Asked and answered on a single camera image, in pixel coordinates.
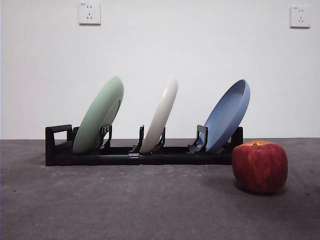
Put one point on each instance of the green round plate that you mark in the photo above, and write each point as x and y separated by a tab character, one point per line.
97	117

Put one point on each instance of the red apple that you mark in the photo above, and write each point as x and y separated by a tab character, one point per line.
260	167

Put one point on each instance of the cream white round plate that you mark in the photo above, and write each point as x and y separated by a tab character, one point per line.
160	117

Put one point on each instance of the black plate rack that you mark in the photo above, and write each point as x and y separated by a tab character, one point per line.
120	158

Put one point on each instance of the blue round plate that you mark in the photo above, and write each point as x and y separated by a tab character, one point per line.
225	120

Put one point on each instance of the white wall socket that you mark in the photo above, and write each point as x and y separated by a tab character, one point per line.
90	13
300	17

